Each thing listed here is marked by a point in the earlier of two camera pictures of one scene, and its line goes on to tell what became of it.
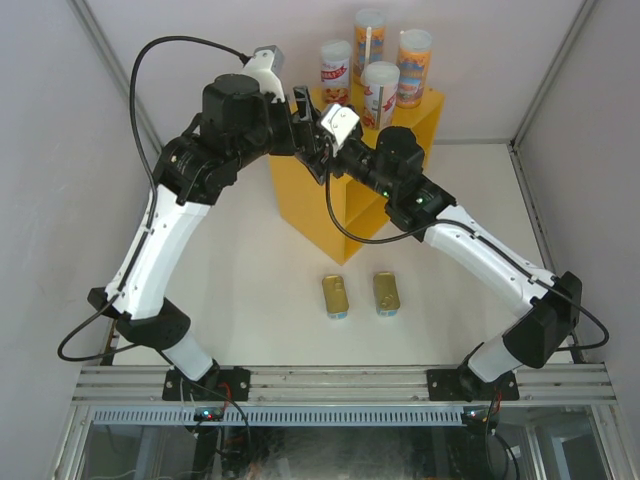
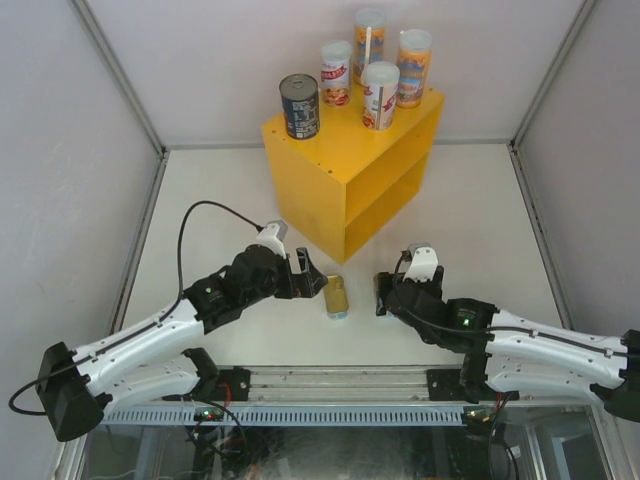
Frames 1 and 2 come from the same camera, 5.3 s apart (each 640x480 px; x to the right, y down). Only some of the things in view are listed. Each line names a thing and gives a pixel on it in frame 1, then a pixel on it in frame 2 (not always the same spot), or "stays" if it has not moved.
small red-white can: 380,80 stays
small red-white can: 335,71 stays
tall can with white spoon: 369,40 stays
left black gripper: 306,136 -> 303,285
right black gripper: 336,164 -> 433,286
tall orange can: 414,56 stays
